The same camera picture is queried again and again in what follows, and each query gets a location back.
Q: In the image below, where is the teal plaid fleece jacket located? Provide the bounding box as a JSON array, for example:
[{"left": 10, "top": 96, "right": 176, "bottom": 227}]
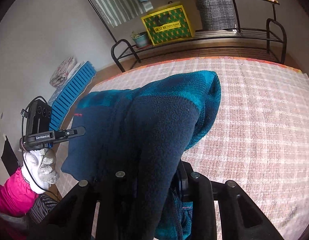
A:
[{"left": 61, "top": 70, "right": 221, "bottom": 239}]

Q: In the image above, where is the pink sleeve forearm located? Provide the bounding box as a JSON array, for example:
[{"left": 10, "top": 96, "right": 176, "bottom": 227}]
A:
[{"left": 0, "top": 168, "right": 39, "bottom": 217}]

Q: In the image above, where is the black metal clothes rack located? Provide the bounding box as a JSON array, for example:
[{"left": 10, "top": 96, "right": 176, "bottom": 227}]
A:
[{"left": 88, "top": 0, "right": 287, "bottom": 72}]

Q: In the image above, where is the left hand white glove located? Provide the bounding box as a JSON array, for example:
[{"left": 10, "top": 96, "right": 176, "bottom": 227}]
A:
[{"left": 21, "top": 148, "right": 59, "bottom": 194}]

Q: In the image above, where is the blue slatted plastic crate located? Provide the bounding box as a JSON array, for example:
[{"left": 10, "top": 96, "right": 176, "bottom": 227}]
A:
[{"left": 48, "top": 61, "right": 96, "bottom": 130}]

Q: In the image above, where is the floral fabric bundle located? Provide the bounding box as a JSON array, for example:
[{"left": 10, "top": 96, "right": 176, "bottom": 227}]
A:
[{"left": 49, "top": 56, "right": 77, "bottom": 88}]

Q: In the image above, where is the pink plaid bed sheet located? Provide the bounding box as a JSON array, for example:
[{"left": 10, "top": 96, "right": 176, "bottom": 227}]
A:
[{"left": 53, "top": 56, "right": 309, "bottom": 240}]

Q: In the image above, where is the small potted plant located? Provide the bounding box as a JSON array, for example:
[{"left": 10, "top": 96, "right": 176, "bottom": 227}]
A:
[{"left": 131, "top": 31, "right": 152, "bottom": 48}]

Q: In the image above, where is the yellow green patterned bag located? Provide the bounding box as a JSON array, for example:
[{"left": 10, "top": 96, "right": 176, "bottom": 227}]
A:
[{"left": 141, "top": 2, "right": 195, "bottom": 46}]

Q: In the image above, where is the green striped hanging cloth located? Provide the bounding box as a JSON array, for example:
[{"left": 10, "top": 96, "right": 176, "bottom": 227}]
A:
[{"left": 95, "top": 0, "right": 153, "bottom": 28}]

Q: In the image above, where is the grey checked hanging garment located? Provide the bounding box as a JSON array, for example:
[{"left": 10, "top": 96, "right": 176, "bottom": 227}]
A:
[{"left": 196, "top": 0, "right": 236, "bottom": 30}]

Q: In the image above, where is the black cable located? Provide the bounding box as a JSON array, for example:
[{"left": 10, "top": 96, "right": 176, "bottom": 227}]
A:
[{"left": 19, "top": 95, "right": 63, "bottom": 201}]

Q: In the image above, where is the black camera module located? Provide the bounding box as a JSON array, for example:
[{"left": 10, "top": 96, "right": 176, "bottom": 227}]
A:
[{"left": 20, "top": 96, "right": 52, "bottom": 136}]

